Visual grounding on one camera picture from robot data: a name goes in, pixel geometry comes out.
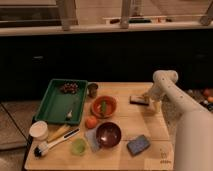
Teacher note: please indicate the small green cup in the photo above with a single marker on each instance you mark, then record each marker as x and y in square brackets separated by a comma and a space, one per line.
[78, 147]

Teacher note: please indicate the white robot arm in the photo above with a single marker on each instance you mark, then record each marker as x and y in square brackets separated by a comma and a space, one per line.
[194, 136]

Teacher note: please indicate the bunch of dark grapes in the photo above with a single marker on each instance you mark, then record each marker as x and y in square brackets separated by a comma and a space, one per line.
[69, 88]

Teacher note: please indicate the dark red bowl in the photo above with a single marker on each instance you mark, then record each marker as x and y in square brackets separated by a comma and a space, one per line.
[108, 135]

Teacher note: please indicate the yellow banana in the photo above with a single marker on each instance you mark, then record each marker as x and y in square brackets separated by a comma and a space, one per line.
[60, 131]

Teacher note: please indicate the green plastic tray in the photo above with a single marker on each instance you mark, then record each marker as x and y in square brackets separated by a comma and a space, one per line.
[55, 104]

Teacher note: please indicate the green pepper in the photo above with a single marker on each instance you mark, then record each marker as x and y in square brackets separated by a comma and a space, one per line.
[103, 108]

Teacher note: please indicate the orange tangerine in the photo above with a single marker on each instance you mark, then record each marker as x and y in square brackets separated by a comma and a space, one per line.
[91, 122]

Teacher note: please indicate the orange bowl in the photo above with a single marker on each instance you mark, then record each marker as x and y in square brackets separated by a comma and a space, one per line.
[110, 109]

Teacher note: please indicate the garlic bulb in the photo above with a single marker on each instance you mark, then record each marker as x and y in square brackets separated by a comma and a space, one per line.
[69, 115]

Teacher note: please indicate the white round container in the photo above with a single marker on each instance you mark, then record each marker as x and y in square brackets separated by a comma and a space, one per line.
[39, 130]

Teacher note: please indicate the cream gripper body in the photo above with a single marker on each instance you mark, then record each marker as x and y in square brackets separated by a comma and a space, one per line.
[152, 105]

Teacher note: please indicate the blue grey cloth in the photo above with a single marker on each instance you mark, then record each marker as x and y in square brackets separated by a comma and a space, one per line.
[91, 138]

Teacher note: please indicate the blue sponge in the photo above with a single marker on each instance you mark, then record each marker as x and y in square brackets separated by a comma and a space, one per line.
[138, 145]

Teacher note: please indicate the black whiteboard eraser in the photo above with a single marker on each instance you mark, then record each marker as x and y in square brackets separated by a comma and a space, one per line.
[139, 100]

